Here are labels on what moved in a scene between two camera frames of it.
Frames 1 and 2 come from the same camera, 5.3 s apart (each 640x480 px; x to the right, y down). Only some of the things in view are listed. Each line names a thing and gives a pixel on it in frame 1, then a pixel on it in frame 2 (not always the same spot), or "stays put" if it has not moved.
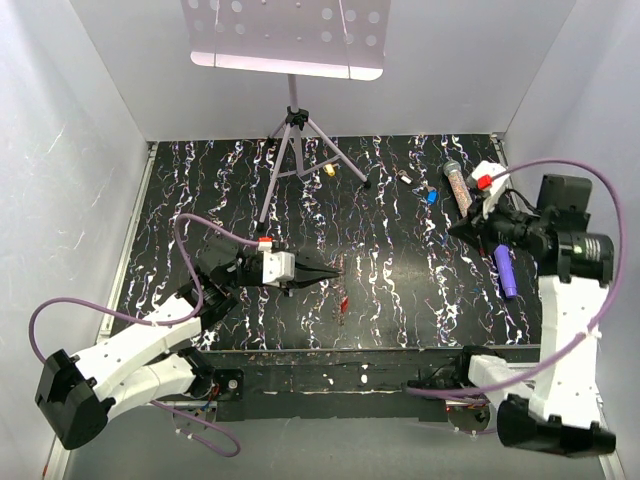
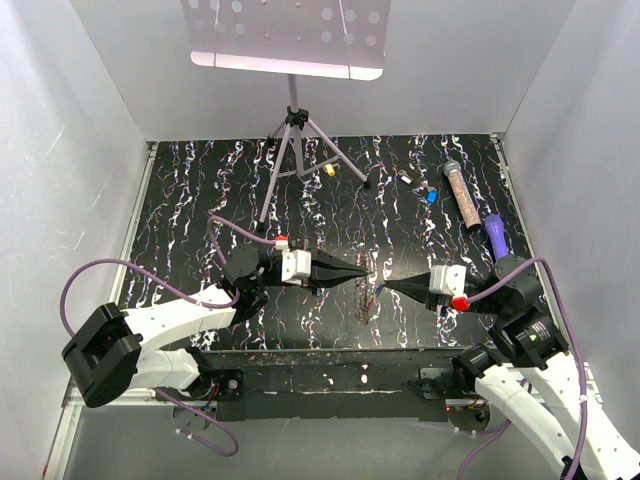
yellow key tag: x=329 y=169 stays put
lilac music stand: x=329 y=39 stays put
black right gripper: x=475 y=229 → x=414 y=287
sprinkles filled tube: x=459 y=186 stays put
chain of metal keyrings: x=341 y=300 → x=363 y=297
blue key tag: x=432 y=196 stays put
